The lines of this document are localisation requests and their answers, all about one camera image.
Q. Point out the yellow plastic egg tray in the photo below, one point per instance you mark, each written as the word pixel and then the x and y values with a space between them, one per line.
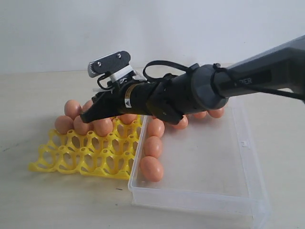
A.
pixel 111 156

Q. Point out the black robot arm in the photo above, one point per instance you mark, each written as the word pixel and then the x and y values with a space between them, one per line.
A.
pixel 278 71

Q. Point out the clear plastic container box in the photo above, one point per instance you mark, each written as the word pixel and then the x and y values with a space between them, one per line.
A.
pixel 211 166

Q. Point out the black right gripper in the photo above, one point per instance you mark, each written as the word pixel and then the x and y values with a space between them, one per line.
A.
pixel 131 97

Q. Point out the brown egg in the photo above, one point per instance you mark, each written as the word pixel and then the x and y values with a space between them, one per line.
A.
pixel 127 118
pixel 80 127
pixel 63 124
pixel 200 115
pixel 151 168
pixel 103 127
pixel 153 146
pixel 217 113
pixel 156 128
pixel 182 124
pixel 87 105
pixel 72 109

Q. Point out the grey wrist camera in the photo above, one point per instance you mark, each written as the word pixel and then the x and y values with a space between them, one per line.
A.
pixel 108 64

